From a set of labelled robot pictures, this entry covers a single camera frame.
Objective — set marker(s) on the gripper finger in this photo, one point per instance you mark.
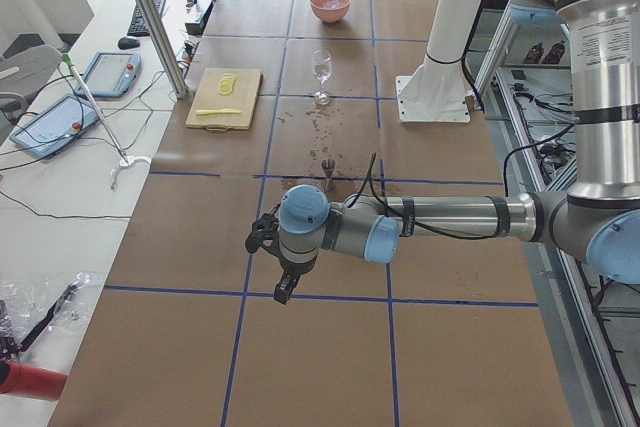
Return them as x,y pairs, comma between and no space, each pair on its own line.
285,287

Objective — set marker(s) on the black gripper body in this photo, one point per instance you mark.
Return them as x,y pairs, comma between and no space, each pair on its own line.
294,267

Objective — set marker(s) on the steel jigger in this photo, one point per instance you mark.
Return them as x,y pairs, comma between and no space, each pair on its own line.
328,166

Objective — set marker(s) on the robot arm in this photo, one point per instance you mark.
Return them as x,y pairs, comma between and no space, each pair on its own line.
596,220

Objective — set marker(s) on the clear ice cube pile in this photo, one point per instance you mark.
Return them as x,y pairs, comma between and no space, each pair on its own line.
332,5

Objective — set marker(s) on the wine glass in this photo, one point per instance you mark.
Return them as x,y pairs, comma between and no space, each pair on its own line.
322,69

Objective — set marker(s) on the pink bowl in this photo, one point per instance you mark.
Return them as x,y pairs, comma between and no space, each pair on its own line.
330,11

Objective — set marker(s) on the bamboo cutting board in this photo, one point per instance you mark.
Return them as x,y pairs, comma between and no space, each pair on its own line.
245,91

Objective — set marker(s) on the yellow plastic knife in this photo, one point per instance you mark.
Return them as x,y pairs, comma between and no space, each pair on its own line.
222,111

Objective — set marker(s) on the computer mouse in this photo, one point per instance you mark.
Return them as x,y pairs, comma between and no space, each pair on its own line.
128,42

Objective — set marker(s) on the reacher grabber stick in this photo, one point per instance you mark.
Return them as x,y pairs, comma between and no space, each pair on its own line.
126,161

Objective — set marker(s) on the teach pendant far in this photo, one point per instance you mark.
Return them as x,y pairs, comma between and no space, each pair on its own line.
112,74

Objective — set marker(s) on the teach pendant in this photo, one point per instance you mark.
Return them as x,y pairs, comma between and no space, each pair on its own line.
55,127
112,74

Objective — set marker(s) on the red bottle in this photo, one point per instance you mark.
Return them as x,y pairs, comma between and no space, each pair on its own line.
23,380

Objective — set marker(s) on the teach pendant near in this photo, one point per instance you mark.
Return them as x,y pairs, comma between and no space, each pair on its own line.
55,127

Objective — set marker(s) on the grey office chair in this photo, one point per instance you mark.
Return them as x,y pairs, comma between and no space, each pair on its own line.
24,74

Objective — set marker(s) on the aluminium frame post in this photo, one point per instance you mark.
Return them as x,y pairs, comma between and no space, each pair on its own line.
163,47

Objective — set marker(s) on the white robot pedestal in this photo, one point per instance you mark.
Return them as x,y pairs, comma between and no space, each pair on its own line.
436,91

